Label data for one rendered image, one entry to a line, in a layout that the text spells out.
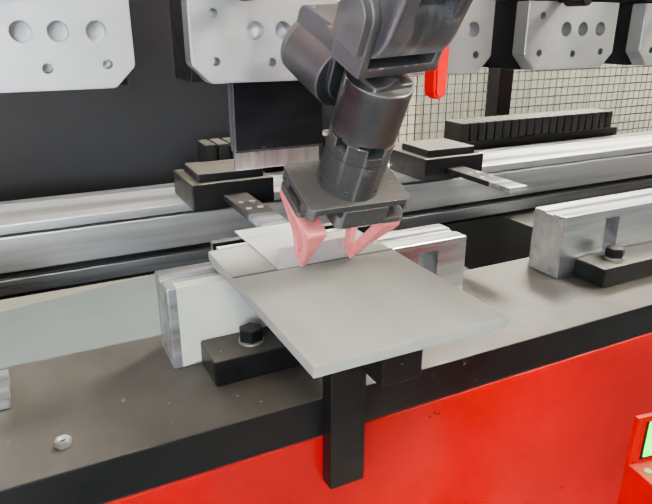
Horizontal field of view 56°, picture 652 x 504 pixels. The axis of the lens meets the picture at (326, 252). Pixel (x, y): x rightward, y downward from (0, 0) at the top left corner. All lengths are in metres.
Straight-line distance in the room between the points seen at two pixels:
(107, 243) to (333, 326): 0.48
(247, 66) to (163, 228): 0.37
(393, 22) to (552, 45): 0.42
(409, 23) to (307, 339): 0.24
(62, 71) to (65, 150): 0.57
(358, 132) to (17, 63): 0.28
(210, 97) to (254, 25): 0.55
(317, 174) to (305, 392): 0.23
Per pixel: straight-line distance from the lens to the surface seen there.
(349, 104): 0.49
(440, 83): 0.68
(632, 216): 1.05
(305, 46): 0.53
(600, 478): 1.04
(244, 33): 0.61
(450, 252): 0.81
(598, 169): 1.38
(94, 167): 1.15
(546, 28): 0.82
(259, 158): 0.67
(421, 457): 0.76
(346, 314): 0.51
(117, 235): 0.90
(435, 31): 0.47
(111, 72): 0.58
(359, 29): 0.44
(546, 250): 0.97
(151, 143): 1.16
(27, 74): 0.58
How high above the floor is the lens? 1.23
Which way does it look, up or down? 20 degrees down
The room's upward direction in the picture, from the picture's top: straight up
